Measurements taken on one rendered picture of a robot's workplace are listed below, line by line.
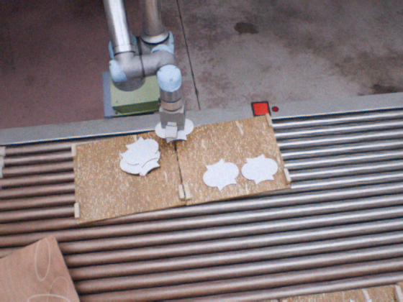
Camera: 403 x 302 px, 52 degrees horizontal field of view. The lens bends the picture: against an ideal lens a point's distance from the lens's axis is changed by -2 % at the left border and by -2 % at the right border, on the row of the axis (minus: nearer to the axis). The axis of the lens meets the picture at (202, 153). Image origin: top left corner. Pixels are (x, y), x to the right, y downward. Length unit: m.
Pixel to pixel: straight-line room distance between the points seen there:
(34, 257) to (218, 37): 2.47
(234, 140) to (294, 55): 1.80
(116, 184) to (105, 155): 0.14
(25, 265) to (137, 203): 0.45
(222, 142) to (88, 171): 0.55
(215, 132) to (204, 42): 1.78
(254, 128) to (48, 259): 0.94
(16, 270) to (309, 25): 2.96
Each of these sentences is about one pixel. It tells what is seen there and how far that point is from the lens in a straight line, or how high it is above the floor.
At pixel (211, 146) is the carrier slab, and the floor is 0.94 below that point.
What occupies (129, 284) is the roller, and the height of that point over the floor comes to 0.92.
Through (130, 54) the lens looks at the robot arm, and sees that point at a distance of 1.43.
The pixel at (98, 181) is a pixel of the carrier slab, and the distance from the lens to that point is 1.67.
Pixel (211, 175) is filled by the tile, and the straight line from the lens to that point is 1.62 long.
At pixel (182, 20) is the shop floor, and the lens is 3.64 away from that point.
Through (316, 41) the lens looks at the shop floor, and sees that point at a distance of 3.57.
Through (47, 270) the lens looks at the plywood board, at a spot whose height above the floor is 1.04.
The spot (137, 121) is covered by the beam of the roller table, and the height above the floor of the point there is 0.92.
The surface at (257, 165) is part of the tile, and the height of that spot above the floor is 0.94.
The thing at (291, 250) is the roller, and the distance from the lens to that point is 1.56.
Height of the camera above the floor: 2.37
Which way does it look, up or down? 58 degrees down
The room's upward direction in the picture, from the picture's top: straight up
